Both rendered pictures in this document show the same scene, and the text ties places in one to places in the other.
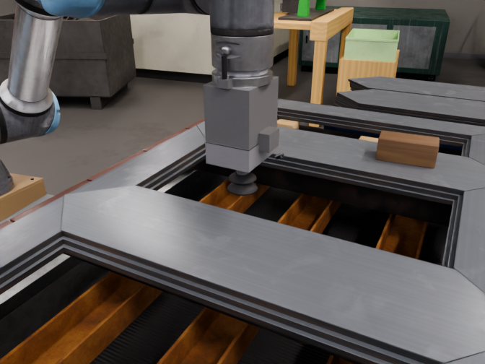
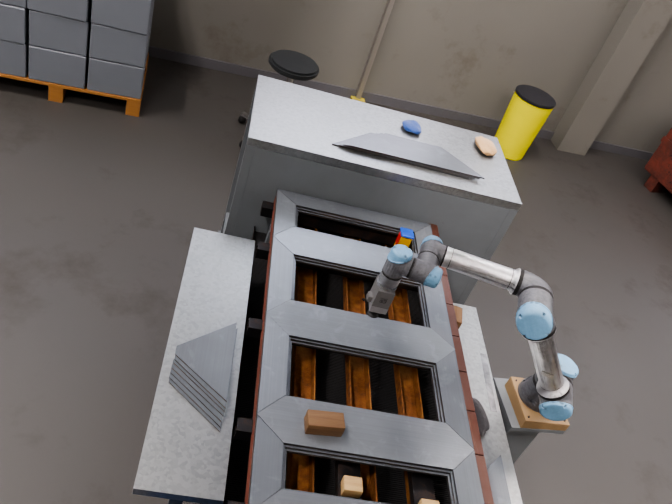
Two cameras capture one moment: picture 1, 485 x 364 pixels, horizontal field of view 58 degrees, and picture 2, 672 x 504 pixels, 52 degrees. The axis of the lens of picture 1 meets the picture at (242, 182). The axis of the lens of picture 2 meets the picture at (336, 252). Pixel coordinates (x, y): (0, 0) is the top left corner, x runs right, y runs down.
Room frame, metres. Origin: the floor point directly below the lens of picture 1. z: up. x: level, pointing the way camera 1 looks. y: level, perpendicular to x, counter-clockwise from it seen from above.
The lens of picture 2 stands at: (1.80, -1.39, 2.61)
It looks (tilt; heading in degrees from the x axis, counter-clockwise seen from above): 38 degrees down; 138
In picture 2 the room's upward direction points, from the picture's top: 21 degrees clockwise
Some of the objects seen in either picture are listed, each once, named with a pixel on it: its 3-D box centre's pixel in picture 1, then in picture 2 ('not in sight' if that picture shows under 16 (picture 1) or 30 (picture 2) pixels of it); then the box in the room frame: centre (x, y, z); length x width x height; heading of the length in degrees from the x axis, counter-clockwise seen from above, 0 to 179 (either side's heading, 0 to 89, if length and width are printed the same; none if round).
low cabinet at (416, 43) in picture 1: (374, 39); not in sight; (6.11, -1.77, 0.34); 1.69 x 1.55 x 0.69; 69
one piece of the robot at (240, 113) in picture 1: (249, 117); (379, 292); (0.54, -0.01, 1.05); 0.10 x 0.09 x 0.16; 62
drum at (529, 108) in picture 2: not in sight; (521, 124); (-1.62, 3.08, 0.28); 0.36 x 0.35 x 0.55; 69
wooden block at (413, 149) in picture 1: (407, 148); (324, 423); (0.87, -0.35, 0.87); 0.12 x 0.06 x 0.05; 67
